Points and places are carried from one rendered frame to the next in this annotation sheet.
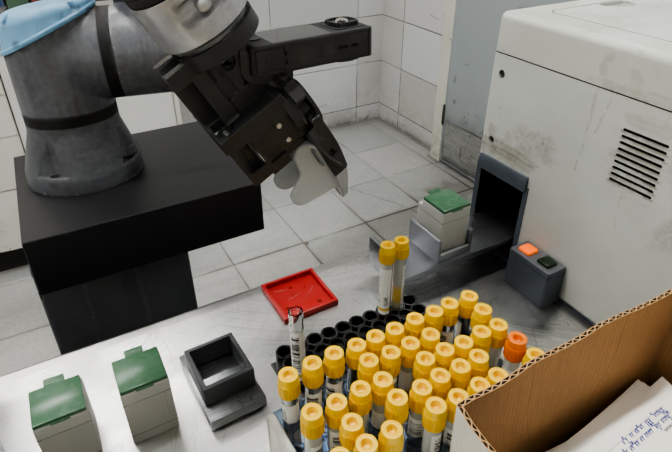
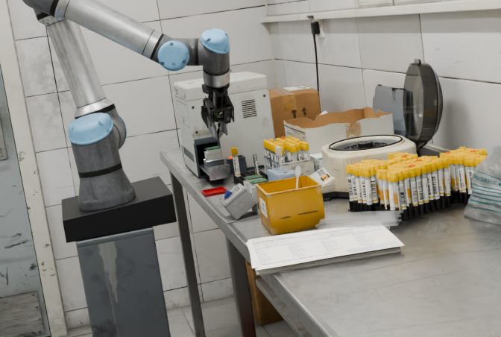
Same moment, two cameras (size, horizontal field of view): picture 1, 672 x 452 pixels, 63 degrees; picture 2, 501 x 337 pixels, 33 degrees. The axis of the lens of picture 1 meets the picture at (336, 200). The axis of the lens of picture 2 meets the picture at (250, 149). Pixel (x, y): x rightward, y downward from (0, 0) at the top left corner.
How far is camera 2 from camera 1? 2.35 m
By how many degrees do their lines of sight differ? 70
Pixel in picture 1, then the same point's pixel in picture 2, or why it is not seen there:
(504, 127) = (200, 124)
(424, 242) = (216, 165)
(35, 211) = (143, 199)
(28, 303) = not seen: outside the picture
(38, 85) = (115, 147)
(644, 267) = (264, 135)
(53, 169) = (123, 189)
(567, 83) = not seen: hidden behind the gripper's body
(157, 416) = not seen: hidden behind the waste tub
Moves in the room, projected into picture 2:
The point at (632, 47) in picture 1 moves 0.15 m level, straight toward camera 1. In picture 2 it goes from (233, 80) to (266, 78)
